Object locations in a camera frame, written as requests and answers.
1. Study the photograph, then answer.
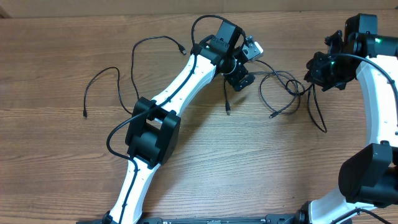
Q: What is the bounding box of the black cable long tail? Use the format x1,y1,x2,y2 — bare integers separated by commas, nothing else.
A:
82,35,188,118

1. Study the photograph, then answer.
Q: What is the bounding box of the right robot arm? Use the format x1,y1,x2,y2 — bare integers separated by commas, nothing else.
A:
290,14,397,223

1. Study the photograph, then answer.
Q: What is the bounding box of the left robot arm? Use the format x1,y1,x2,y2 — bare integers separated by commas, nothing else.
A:
102,21,264,223

